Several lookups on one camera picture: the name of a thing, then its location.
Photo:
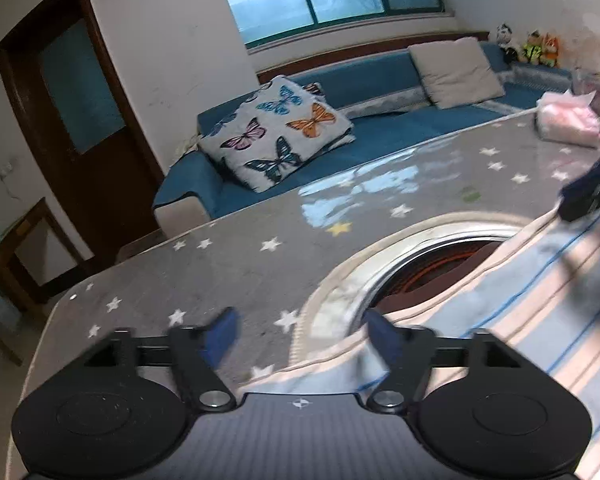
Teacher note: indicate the yellow orange plush toy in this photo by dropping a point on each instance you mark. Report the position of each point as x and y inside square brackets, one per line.
[541, 49]

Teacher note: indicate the butterfly print cushion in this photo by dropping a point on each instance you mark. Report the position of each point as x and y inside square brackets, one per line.
[274, 133]

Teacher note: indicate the blue striped knit sweater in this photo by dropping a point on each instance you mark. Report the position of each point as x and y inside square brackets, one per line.
[539, 292]

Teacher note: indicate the pink tissue pack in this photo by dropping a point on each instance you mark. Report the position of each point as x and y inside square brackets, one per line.
[568, 118]

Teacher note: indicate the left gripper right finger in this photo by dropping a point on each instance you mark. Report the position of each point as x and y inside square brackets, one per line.
[408, 354]

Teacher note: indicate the dark wooden door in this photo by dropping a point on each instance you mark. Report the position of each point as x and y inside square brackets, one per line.
[79, 124]

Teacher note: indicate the grey star-patterned table mat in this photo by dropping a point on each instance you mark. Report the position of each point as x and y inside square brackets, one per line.
[267, 259]

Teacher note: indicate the black white plush toy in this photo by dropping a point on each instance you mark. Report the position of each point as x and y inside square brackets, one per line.
[510, 49]

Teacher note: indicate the beige cushion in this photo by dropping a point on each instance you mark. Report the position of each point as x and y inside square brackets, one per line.
[455, 73]

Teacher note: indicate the blue sofa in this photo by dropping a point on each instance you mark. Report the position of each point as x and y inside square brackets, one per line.
[384, 99]

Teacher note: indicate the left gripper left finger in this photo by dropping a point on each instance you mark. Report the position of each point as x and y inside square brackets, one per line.
[197, 352]

